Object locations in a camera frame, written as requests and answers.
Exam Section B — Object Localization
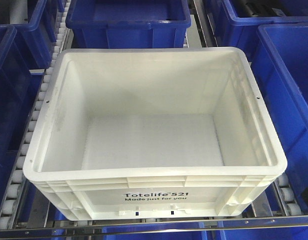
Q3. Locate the white plastic tote bin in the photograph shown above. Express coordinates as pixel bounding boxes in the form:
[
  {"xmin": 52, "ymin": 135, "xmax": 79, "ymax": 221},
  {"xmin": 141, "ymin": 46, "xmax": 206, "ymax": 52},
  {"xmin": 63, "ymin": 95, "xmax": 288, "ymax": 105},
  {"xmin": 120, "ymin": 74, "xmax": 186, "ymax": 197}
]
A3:
[{"xmin": 23, "ymin": 47, "xmax": 287, "ymax": 221}]

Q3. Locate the blue bin behind centre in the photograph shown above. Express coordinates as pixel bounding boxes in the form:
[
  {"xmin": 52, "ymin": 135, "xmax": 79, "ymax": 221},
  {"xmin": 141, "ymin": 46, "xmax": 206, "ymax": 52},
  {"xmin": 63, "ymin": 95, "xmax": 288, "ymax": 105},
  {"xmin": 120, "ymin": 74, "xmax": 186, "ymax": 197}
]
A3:
[{"xmin": 65, "ymin": 0, "xmax": 191, "ymax": 49}]

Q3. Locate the blue bin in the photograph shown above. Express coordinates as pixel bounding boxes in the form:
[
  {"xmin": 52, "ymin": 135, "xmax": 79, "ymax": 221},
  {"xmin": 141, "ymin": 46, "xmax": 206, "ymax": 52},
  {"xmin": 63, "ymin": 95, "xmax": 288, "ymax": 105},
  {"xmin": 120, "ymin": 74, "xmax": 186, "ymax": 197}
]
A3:
[
  {"xmin": 0, "ymin": 25, "xmax": 41, "ymax": 205},
  {"xmin": 206, "ymin": 0, "xmax": 308, "ymax": 63},
  {"xmin": 251, "ymin": 23, "xmax": 308, "ymax": 212},
  {"xmin": 65, "ymin": 0, "xmax": 191, "ymax": 49},
  {"xmin": 9, "ymin": 0, "xmax": 66, "ymax": 70}
]

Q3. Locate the blue bin right far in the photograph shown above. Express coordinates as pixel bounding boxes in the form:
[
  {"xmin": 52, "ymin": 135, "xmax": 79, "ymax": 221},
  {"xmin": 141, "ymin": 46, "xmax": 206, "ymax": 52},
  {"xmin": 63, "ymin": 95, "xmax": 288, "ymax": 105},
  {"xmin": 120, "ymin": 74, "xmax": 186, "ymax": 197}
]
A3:
[{"xmin": 206, "ymin": 0, "xmax": 308, "ymax": 63}]

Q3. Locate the blue bin left near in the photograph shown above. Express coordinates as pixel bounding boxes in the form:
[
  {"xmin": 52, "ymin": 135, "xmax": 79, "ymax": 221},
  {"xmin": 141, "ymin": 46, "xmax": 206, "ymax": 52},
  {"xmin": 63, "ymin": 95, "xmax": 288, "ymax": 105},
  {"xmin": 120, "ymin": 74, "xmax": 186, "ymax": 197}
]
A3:
[{"xmin": 0, "ymin": 25, "xmax": 41, "ymax": 205}]

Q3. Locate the blue bin left far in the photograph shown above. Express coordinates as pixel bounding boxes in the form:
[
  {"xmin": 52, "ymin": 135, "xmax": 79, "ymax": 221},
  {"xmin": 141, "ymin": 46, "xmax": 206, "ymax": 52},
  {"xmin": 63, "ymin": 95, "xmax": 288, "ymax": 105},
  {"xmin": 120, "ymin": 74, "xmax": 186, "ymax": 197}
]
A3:
[{"xmin": 9, "ymin": 0, "xmax": 66, "ymax": 70}]

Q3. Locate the blue bin right near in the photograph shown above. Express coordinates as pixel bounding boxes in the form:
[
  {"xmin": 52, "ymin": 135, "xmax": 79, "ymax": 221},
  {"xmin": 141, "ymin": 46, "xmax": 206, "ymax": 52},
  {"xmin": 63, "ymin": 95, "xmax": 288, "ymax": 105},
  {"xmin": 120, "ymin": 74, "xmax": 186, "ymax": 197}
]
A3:
[{"xmin": 251, "ymin": 23, "xmax": 308, "ymax": 212}]

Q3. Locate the metal front shelf bar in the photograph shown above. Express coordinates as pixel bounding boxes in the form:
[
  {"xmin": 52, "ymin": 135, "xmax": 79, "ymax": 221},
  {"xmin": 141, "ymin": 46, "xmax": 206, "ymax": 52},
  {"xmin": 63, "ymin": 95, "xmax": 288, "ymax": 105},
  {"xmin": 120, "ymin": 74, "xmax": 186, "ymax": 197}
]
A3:
[{"xmin": 0, "ymin": 215, "xmax": 308, "ymax": 240}]

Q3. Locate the blue bin lower shelf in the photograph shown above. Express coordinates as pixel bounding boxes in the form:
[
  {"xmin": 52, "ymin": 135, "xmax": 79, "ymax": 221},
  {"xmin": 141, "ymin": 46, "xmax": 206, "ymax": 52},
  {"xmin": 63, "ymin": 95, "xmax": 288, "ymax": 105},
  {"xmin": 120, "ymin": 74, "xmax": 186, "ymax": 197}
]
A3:
[{"xmin": 94, "ymin": 222, "xmax": 308, "ymax": 240}]

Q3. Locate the right white roller track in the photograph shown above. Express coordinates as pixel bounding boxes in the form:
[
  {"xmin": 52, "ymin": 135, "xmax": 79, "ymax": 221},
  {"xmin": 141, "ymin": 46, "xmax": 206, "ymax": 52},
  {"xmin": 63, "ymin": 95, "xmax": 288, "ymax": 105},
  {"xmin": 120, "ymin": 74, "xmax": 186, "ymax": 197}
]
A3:
[{"xmin": 273, "ymin": 173, "xmax": 303, "ymax": 216}]

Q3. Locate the white roller track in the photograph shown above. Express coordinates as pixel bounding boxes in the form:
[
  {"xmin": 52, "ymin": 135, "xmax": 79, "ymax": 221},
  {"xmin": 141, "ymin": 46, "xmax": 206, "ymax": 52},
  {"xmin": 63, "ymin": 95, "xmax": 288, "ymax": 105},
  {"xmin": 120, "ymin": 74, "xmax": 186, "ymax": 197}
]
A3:
[
  {"xmin": 0, "ymin": 1, "xmax": 70, "ymax": 230},
  {"xmin": 273, "ymin": 173, "xmax": 303, "ymax": 216}
]

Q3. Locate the left white roller track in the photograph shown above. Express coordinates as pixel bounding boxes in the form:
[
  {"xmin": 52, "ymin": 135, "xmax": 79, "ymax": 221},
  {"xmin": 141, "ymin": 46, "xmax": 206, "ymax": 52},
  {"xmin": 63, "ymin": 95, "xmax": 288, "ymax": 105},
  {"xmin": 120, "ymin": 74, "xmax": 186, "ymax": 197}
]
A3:
[{"xmin": 0, "ymin": 1, "xmax": 70, "ymax": 230}]

